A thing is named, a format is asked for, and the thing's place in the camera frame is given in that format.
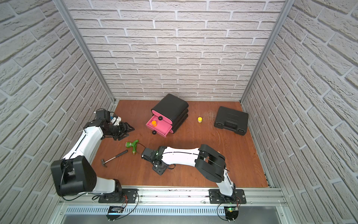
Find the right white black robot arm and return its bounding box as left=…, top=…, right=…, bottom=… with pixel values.
left=141, top=144, right=235, bottom=198

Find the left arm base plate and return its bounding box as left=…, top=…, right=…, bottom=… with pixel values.
left=98, top=188, right=138, bottom=203

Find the controller box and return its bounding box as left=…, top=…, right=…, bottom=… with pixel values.
left=224, top=206, right=239, bottom=222
left=106, top=206, right=124, bottom=221

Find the black handled hammer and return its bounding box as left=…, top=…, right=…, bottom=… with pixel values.
left=101, top=150, right=128, bottom=168

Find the right controller box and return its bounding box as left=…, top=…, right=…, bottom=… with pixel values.
left=224, top=206, right=239, bottom=222

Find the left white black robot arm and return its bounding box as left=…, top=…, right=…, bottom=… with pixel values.
left=50, top=119, right=135, bottom=197

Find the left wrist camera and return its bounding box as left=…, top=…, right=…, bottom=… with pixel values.
left=95, top=108, right=122, bottom=126

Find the black pink drawer cabinet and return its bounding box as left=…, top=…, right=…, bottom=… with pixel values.
left=146, top=94, right=189, bottom=138

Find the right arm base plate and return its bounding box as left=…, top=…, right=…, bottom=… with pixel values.
left=208, top=189, right=247, bottom=204

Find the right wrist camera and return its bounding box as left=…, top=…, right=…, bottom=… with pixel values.
left=141, top=147, right=157, bottom=163

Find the black plastic tool case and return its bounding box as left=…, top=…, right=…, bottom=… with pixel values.
left=214, top=106, right=249, bottom=135

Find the green toy drill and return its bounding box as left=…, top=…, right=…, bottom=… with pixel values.
left=125, top=140, right=139, bottom=155

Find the left controller box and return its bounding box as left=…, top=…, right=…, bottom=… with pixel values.
left=106, top=206, right=124, bottom=221

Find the aluminium front rail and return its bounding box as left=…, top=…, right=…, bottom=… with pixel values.
left=58, top=186, right=288, bottom=208

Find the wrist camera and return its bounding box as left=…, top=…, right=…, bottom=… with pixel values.
left=141, top=147, right=157, bottom=163
left=95, top=108, right=122, bottom=126

